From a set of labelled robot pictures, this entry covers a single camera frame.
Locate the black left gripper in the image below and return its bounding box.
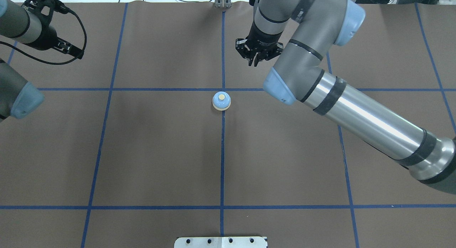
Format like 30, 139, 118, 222
34, 27, 84, 60

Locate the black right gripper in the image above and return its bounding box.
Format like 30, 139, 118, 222
235, 31, 284, 67

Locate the blue bell with yellow button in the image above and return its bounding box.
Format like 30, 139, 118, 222
212, 92, 232, 111

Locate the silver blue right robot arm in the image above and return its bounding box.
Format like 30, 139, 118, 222
235, 0, 456, 195

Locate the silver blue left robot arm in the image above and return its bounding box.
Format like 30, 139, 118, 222
1, 0, 88, 121

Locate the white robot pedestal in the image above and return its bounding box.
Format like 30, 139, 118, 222
174, 236, 268, 248

